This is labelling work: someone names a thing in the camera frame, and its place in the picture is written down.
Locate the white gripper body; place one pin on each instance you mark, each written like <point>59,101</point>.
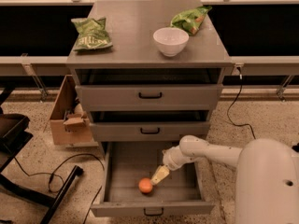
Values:
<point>171,160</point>

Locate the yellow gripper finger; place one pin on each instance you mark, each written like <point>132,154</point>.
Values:
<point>160,174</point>

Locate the orange fruit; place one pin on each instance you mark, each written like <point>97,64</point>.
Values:
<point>145,185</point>

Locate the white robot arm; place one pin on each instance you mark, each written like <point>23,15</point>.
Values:
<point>267,176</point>

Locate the grey open bottom drawer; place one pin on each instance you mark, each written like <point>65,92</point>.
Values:
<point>127,163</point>

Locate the grey middle drawer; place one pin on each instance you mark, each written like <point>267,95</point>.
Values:
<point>147,131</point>

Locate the grey drawer cabinet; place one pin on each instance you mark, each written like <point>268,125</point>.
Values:
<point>135,60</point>

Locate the grey top drawer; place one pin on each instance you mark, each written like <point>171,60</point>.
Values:
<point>148,97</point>

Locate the cardboard box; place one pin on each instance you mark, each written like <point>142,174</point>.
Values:
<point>68,122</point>

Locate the white ceramic bowl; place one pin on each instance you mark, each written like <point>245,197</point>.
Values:
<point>170,41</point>

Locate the green chip bag right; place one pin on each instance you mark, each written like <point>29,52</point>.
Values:
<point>190,20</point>

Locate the green chip bag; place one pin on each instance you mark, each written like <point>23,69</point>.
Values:
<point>190,20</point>
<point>92,34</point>

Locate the green chip bag left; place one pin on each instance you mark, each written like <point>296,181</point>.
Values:
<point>92,34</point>

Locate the black office chair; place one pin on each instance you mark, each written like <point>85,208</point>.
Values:
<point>39,166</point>

